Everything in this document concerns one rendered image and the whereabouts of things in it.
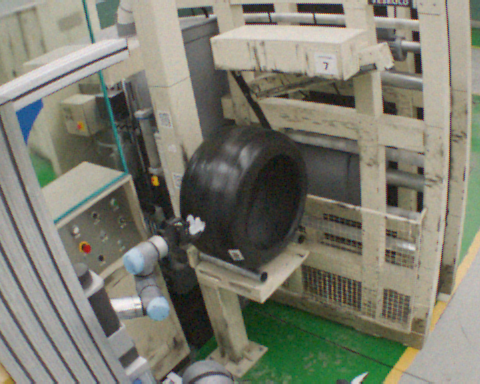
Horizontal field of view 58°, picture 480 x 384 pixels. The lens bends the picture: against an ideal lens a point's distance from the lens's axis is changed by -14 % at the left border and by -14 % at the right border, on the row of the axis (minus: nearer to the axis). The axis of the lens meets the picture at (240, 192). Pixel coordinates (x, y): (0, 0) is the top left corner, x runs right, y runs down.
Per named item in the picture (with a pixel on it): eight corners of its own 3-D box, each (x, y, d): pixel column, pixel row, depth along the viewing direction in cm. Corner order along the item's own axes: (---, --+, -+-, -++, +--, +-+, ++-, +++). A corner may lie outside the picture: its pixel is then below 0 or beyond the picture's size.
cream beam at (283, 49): (214, 70, 202) (208, 39, 195) (250, 54, 218) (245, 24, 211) (344, 82, 166) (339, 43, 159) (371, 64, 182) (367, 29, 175)
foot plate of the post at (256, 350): (205, 360, 276) (203, 356, 274) (233, 333, 293) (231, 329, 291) (240, 378, 260) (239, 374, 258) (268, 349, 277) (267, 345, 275)
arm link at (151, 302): (21, 320, 129) (170, 297, 147) (20, 298, 138) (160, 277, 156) (30, 347, 134) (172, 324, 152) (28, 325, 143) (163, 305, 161)
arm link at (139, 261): (123, 272, 159) (118, 251, 155) (146, 257, 166) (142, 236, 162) (138, 281, 154) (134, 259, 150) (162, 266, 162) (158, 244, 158)
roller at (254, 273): (196, 253, 216) (202, 246, 219) (199, 260, 219) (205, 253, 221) (260, 277, 195) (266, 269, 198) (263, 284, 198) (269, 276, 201)
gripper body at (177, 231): (191, 219, 169) (166, 235, 161) (195, 241, 173) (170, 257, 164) (176, 214, 173) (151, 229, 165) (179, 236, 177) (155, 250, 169)
